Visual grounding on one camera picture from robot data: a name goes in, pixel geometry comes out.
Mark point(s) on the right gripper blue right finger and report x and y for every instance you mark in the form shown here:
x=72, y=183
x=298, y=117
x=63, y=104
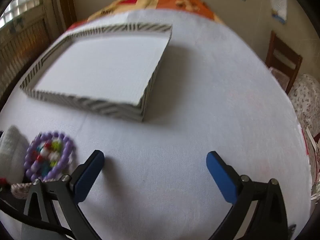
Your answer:
x=269, y=219

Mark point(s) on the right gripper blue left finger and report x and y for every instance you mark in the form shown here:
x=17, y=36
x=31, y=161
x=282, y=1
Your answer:
x=54, y=205

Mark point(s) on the light blue fluffy scrunchie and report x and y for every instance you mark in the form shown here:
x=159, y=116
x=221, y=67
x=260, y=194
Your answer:
x=12, y=153

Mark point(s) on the floral fabric cushion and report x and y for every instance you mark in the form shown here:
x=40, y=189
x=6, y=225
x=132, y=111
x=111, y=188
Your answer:
x=304, y=96

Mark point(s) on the striped black white tray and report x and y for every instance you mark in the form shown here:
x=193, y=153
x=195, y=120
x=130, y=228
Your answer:
x=108, y=70

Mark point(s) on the wooden chair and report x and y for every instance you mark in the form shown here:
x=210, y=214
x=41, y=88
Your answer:
x=283, y=62

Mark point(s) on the window with glass blocks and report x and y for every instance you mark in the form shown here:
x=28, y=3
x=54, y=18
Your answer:
x=16, y=8

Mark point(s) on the orange patterned blanket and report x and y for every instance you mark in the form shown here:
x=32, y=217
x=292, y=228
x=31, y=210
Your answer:
x=197, y=7

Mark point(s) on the wall calendar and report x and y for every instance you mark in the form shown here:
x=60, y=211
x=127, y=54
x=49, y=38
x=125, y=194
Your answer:
x=279, y=10

